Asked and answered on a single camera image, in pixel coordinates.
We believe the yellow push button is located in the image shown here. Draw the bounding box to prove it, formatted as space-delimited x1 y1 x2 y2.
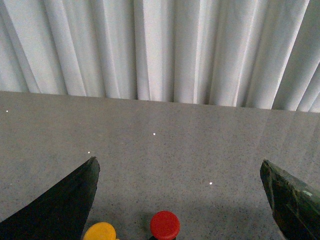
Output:
83 222 119 240

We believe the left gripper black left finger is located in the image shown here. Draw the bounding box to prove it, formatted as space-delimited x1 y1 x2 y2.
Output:
0 157 100 240

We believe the white pleated curtain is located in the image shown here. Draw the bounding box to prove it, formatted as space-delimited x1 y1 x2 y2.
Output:
0 0 320 113

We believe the red push button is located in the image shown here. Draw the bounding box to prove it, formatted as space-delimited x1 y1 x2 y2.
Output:
149 210 181 240

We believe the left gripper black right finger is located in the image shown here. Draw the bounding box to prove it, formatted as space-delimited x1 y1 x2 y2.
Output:
260 159 320 240

